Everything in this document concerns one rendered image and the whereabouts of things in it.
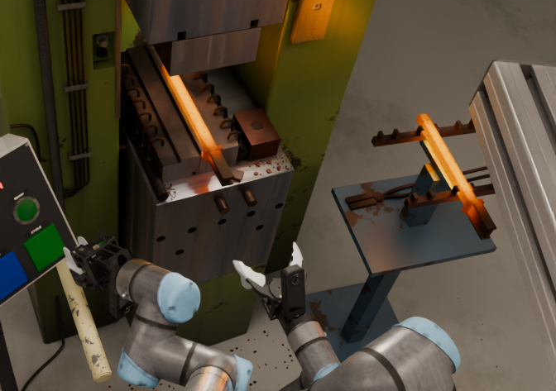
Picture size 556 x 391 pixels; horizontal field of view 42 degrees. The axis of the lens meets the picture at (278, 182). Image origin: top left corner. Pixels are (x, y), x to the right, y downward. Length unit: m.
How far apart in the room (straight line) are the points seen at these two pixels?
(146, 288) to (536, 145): 0.89
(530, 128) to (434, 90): 3.27
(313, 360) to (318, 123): 0.87
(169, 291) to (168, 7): 0.54
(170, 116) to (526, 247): 1.48
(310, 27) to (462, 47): 2.34
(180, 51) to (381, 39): 2.51
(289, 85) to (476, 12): 2.55
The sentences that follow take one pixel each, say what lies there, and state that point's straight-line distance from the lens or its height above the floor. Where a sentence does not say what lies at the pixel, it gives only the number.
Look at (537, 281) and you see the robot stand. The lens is 0.42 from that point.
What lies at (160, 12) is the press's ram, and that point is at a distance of 1.41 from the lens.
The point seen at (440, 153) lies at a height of 1.02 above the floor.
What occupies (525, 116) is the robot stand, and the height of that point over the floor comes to 2.03.
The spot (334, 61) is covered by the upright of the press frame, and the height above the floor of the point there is 1.08.
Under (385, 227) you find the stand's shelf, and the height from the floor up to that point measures 0.75.
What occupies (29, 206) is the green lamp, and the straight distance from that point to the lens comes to 1.53.
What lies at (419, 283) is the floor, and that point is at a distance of 2.92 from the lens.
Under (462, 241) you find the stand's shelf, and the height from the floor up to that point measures 0.75.
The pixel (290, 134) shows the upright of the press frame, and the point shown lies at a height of 0.81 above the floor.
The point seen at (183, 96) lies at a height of 1.01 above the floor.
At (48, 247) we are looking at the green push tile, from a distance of 1.57.
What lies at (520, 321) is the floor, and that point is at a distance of 3.01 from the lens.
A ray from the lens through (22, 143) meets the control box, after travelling 1.50.
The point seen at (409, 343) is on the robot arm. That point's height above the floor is 1.31.
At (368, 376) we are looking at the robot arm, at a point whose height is 1.30.
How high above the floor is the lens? 2.31
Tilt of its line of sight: 49 degrees down
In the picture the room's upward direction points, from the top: 15 degrees clockwise
